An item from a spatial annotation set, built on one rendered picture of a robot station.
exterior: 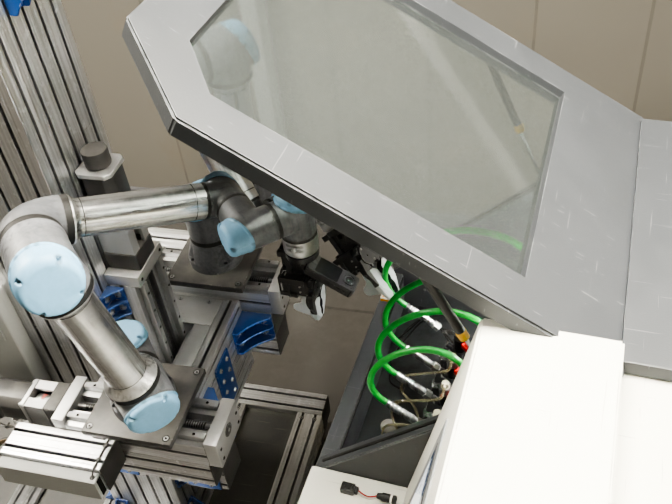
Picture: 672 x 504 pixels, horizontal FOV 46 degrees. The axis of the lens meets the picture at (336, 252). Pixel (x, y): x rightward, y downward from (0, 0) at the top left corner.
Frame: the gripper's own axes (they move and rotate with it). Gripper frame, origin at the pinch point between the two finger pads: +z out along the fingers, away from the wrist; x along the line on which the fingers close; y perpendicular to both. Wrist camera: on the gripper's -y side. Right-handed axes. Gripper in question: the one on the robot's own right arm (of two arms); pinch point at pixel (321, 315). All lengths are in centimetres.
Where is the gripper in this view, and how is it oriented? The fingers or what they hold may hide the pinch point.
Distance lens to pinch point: 179.4
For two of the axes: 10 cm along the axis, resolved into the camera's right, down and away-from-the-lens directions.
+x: -3.1, 6.6, -6.8
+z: 0.9, 7.3, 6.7
